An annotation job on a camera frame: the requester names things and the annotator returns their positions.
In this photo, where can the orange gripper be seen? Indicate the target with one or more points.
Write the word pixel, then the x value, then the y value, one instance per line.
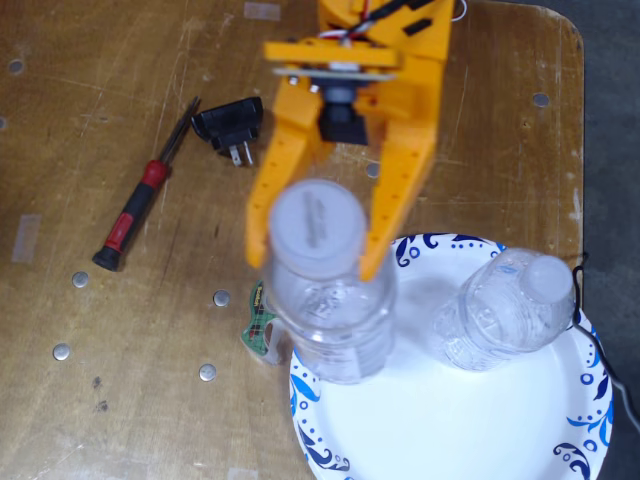
pixel 410 150

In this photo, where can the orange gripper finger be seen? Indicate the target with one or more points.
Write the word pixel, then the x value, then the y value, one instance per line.
pixel 280 175

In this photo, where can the clear bottle with wide cap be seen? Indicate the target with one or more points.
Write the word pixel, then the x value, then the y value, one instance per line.
pixel 340 325

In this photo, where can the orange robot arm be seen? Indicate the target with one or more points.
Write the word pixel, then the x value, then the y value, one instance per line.
pixel 340 12

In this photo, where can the white paper plate blue pattern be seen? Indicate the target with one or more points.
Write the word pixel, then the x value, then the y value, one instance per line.
pixel 450 425

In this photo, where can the round metal rivet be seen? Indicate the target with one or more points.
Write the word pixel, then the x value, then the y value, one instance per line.
pixel 16 65
pixel 540 99
pixel 80 279
pixel 61 351
pixel 207 372
pixel 222 298
pixel 372 170

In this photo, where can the black power plug adapter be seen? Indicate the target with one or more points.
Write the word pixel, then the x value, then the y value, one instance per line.
pixel 227 122

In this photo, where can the red and black screwdriver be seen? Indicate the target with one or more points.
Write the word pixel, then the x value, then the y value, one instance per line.
pixel 130 210

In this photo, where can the clear ribbed water bottle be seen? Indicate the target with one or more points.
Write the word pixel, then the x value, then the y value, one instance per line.
pixel 500 315

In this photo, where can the green tape dispenser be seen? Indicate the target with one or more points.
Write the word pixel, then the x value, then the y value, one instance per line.
pixel 255 335

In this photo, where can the clear tape piece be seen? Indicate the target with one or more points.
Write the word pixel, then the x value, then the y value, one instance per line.
pixel 242 474
pixel 25 237
pixel 261 10

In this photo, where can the wrist camera on orange mount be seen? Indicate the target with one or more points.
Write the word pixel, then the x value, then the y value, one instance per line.
pixel 340 100

